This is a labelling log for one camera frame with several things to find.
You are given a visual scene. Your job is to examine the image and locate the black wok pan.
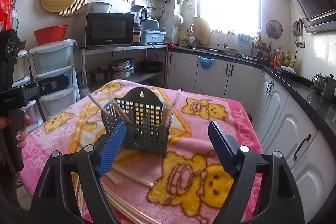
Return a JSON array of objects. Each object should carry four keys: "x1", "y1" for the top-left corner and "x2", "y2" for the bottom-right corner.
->
[{"x1": 140, "y1": 60, "x2": 163, "y2": 72}]

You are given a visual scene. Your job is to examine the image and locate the blue hanging bin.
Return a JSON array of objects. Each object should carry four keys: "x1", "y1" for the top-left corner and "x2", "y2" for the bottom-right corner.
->
[{"x1": 198, "y1": 56, "x2": 214, "y2": 69}]

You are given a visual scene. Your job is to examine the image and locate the dark green utensil basket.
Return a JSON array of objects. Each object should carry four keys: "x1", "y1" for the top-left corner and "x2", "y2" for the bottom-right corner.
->
[{"x1": 101, "y1": 87, "x2": 169, "y2": 156}]

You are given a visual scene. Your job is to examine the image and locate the person's left hand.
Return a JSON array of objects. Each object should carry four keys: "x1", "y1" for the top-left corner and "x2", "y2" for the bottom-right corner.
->
[{"x1": 0, "y1": 114, "x2": 31, "y2": 148}]

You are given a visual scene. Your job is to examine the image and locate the small wall fan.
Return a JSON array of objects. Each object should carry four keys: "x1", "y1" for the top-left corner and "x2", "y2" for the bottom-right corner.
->
[{"x1": 266, "y1": 20, "x2": 283, "y2": 40}]

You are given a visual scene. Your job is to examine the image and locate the black blender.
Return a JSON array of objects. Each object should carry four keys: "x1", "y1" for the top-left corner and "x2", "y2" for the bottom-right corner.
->
[{"x1": 130, "y1": 5, "x2": 147, "y2": 44}]

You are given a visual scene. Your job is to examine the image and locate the red hanging bag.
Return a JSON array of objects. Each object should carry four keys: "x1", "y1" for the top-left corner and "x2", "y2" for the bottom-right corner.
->
[{"x1": 0, "y1": 0, "x2": 12, "y2": 31}]

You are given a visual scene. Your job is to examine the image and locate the grey plastic box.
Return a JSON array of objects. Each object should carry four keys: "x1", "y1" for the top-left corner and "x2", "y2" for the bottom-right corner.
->
[{"x1": 142, "y1": 30, "x2": 166, "y2": 44}]

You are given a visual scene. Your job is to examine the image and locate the red plastic basin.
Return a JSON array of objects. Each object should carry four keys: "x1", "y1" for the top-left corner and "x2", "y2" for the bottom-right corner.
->
[{"x1": 34, "y1": 25, "x2": 68, "y2": 46}]

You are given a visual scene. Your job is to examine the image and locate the wrapped chopsticks on blanket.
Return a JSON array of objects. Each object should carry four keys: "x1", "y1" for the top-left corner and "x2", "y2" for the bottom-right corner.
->
[{"x1": 105, "y1": 164, "x2": 154, "y2": 188}]

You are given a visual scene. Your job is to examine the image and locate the steel kettle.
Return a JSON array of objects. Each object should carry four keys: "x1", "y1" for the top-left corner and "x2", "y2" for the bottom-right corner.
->
[{"x1": 312, "y1": 73, "x2": 324, "y2": 93}]

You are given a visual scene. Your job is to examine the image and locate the plastic drawer cabinet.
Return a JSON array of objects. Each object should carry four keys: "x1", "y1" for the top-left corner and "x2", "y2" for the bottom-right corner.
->
[{"x1": 13, "y1": 39, "x2": 80, "y2": 132}]

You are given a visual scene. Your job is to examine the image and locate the wooden cutting board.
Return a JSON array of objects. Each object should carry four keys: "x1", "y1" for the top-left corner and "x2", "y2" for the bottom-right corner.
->
[{"x1": 193, "y1": 17, "x2": 211, "y2": 46}]

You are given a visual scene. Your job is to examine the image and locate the metal shelf rack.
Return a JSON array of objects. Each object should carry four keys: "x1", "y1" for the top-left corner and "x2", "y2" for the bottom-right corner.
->
[{"x1": 75, "y1": 43, "x2": 168, "y2": 92}]

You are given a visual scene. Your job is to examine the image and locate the white base cabinets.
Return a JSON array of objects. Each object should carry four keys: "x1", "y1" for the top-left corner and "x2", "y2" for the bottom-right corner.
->
[{"x1": 166, "y1": 49, "x2": 335, "y2": 223}]

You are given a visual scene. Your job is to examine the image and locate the black microwave oven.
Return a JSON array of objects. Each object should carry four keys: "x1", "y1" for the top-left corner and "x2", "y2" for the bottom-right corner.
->
[{"x1": 71, "y1": 13, "x2": 134, "y2": 48}]

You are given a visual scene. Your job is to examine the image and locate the steel cooking pot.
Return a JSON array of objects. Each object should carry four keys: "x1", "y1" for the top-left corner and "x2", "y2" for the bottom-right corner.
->
[{"x1": 108, "y1": 58, "x2": 135, "y2": 79}]

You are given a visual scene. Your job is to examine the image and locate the pink bear blanket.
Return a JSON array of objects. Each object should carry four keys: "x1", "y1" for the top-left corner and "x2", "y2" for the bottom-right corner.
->
[{"x1": 19, "y1": 87, "x2": 261, "y2": 223}]

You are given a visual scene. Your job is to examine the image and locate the dark sleeve left forearm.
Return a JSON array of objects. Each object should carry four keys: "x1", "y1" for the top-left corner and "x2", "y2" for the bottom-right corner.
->
[{"x1": 1, "y1": 159, "x2": 30, "y2": 221}]

